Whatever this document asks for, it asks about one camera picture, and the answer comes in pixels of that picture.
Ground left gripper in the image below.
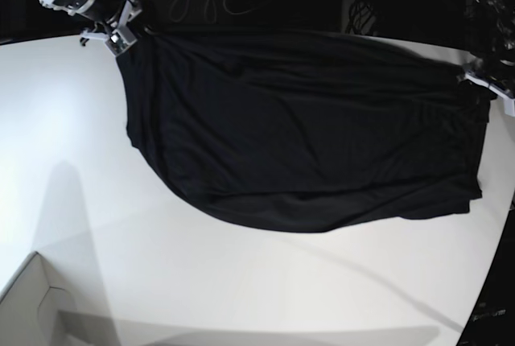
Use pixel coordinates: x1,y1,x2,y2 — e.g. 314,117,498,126
463,59,514,117

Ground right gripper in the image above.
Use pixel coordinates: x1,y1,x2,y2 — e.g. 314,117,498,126
78,0,142,56

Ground black t-shirt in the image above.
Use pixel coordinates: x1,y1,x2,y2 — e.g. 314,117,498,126
117,32,490,233

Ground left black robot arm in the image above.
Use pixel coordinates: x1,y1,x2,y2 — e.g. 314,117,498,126
463,0,514,117

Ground white cardboard box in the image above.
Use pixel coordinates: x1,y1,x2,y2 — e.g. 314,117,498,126
1,253,83,346

